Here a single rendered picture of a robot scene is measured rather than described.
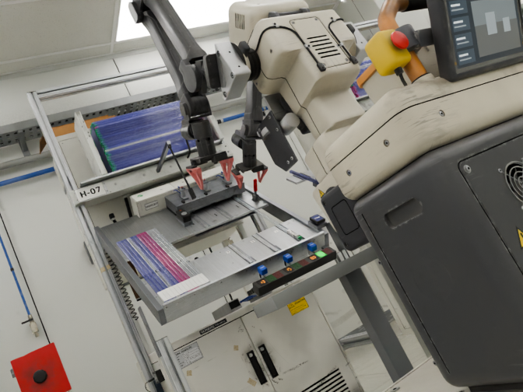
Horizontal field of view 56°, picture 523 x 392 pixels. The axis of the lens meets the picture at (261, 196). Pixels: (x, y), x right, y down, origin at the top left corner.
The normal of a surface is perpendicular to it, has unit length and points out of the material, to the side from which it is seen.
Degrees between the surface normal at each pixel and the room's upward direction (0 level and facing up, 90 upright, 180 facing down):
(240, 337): 90
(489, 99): 90
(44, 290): 90
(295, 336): 90
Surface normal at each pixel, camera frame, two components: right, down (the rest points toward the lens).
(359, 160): -0.81, 0.29
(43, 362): 0.33, -0.37
